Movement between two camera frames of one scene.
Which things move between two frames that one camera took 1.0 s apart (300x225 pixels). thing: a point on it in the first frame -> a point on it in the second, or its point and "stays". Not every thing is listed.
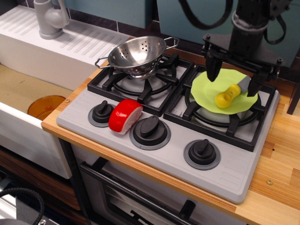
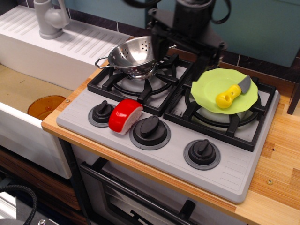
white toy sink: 32,68 stays
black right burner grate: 243,129 stays
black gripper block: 264,61 -> 207,41
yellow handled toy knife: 223,100 stays
